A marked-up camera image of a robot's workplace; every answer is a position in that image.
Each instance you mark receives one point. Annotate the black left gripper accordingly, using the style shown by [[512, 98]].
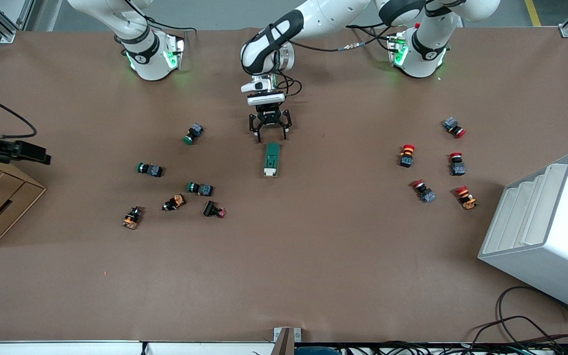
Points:
[[269, 114]]

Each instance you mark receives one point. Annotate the green load switch white lever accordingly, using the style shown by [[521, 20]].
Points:
[[271, 158]]

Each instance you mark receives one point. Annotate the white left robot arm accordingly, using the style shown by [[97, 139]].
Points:
[[333, 12]]

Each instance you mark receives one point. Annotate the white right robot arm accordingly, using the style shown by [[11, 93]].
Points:
[[148, 64]]

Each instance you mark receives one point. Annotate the brown cardboard box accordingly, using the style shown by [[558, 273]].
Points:
[[3, 207]]

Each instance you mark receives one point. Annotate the black button red contact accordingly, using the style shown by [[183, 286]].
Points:
[[211, 209]]

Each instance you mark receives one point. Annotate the black orange push button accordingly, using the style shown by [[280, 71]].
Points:
[[175, 201], [132, 218]]

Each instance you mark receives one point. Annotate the brown paper table cover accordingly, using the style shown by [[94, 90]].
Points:
[[313, 256]]

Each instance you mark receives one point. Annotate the red button orange block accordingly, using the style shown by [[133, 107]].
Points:
[[406, 159], [466, 199]]

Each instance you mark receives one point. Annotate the red button grey block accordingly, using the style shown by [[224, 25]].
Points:
[[451, 124], [457, 168], [427, 195]]

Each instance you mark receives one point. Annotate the white stepped plastic rack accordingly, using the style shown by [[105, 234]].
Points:
[[550, 256]]

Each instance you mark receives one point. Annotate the green push button switch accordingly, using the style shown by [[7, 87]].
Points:
[[194, 132], [204, 189], [153, 170]]

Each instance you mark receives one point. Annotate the white table edge rail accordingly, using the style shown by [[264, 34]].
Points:
[[67, 349]]

